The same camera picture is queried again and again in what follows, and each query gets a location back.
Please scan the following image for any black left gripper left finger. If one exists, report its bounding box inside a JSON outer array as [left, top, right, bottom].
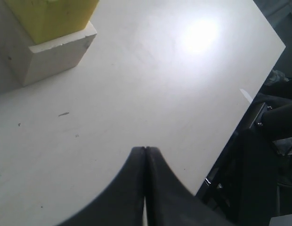
[[60, 147, 146, 226]]

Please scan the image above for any large pale wooden cube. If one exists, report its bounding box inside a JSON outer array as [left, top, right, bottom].
[[0, 0, 97, 93]]

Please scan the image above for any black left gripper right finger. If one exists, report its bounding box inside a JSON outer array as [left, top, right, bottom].
[[145, 147, 232, 226]]

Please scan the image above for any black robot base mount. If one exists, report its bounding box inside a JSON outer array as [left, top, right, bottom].
[[196, 78, 292, 226]]

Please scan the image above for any yellow cube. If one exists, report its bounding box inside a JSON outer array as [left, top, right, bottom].
[[4, 0, 99, 44]]

